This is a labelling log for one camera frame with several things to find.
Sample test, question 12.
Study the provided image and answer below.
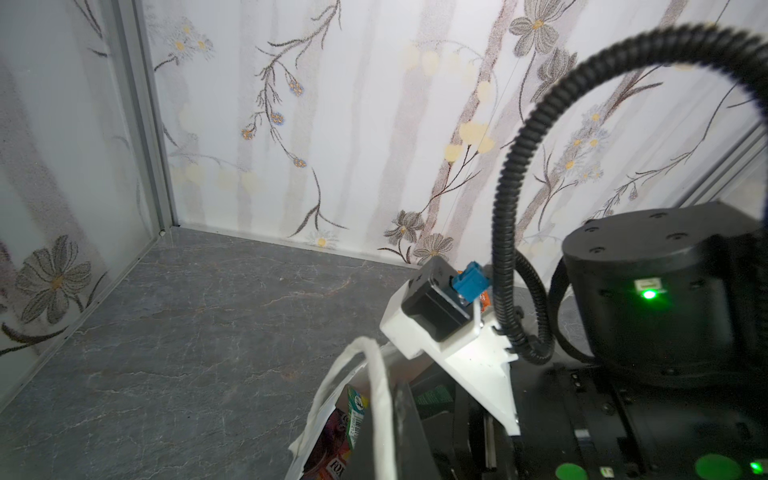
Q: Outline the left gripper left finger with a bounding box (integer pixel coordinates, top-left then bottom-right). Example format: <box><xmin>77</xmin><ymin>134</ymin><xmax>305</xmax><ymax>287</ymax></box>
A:
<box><xmin>344</xmin><ymin>414</ymin><xmax>375</xmax><ymax>480</ymax></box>

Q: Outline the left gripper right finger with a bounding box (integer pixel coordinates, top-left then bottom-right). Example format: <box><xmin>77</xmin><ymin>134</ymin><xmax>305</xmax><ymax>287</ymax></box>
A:
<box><xmin>393</xmin><ymin>382</ymin><xmax>440</xmax><ymax>480</ymax></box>

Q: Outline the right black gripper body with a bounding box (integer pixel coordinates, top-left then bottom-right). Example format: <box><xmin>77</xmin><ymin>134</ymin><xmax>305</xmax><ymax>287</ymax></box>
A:
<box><xmin>413</xmin><ymin>365</ymin><xmax>564</xmax><ymax>479</ymax></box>

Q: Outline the white paper bag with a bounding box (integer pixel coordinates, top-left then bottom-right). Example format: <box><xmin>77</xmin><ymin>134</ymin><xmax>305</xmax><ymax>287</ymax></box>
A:
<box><xmin>285</xmin><ymin>336</ymin><xmax>418</xmax><ymax>479</ymax></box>

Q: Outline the purple candy bag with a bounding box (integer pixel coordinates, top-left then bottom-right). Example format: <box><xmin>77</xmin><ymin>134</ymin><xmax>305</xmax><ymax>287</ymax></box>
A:
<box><xmin>302</xmin><ymin>409</ymin><xmax>351</xmax><ymax>480</ymax></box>

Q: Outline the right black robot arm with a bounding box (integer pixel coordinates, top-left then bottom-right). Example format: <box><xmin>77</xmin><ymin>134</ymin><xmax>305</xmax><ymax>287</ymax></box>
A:
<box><xmin>396</xmin><ymin>24</ymin><xmax>767</xmax><ymax>479</ymax></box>

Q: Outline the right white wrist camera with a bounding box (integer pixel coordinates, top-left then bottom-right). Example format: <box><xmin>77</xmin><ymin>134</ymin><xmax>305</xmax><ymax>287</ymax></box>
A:
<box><xmin>380</xmin><ymin>257</ymin><xmax>521</xmax><ymax>436</ymax></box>

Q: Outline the orange chip bag by wall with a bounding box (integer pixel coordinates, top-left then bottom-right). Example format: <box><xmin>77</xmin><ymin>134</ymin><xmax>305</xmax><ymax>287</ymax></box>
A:
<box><xmin>479</xmin><ymin>291</ymin><xmax>492</xmax><ymax>312</ymax></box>

